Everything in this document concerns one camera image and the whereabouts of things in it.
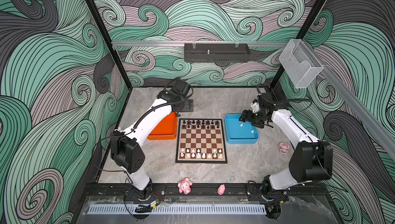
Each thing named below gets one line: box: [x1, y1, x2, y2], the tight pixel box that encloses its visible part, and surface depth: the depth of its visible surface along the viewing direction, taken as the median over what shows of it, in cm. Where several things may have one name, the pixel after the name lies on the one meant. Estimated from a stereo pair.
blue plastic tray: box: [224, 114, 259, 145], surface depth 96 cm
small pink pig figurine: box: [217, 183, 226, 196], surface depth 75 cm
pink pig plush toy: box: [177, 177, 193, 195], surface depth 74 cm
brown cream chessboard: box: [175, 118, 228, 164], surface depth 92 cm
